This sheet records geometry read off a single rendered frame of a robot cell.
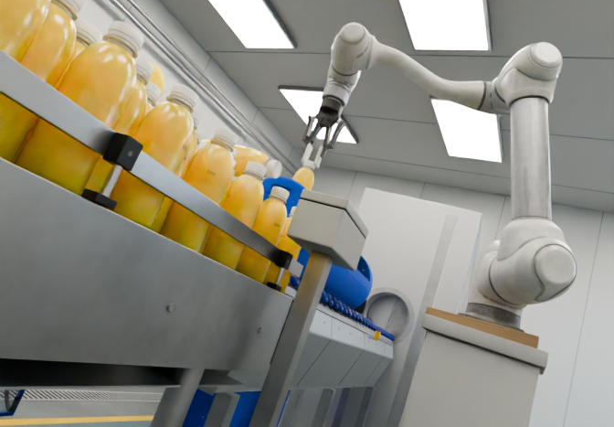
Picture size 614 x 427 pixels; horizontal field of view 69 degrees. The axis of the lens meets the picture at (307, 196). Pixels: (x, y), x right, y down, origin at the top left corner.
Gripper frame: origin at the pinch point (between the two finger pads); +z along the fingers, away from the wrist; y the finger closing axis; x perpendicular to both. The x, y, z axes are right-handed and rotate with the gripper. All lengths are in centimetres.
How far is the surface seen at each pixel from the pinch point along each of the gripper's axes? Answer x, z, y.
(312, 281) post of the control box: 39, 42, -29
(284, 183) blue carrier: 11.2, 14.9, 0.1
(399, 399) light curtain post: -130, 70, -32
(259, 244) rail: 49, 40, -20
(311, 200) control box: 47, 28, -26
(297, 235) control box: 47, 36, -26
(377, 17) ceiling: -171, -204, 72
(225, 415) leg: 12, 78, -9
